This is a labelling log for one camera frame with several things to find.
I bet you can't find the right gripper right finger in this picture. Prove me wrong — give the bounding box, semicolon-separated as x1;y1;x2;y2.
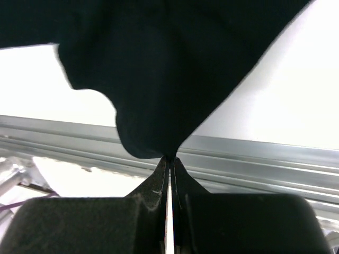
170;158;330;253

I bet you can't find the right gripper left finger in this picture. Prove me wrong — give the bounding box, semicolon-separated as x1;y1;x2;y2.
1;158;169;253

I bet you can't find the black t shirt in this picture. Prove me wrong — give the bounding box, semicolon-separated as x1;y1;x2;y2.
1;1;308;159

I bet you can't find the aluminium rail frame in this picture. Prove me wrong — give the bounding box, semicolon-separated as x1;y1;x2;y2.
1;116;338;228

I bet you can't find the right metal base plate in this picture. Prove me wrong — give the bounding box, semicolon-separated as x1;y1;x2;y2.
0;156;53;220

